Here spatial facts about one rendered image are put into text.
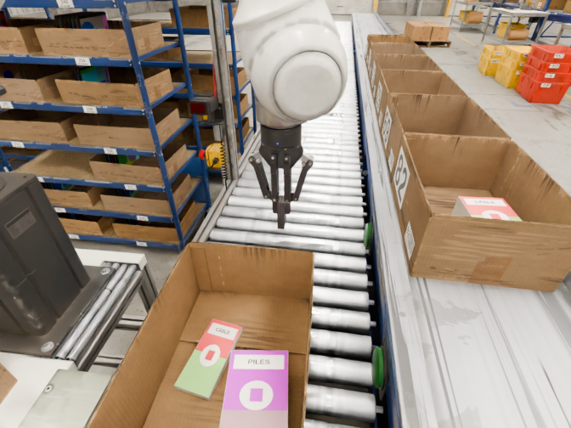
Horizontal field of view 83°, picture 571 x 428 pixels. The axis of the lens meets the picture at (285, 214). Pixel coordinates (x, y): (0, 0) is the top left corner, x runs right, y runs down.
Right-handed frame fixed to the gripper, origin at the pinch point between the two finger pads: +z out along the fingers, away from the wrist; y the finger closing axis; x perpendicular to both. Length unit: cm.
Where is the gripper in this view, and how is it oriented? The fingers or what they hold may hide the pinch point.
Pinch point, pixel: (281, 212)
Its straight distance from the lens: 70.0
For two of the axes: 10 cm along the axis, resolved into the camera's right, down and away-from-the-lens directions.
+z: 0.0, 8.1, 5.9
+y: -9.9, -0.9, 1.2
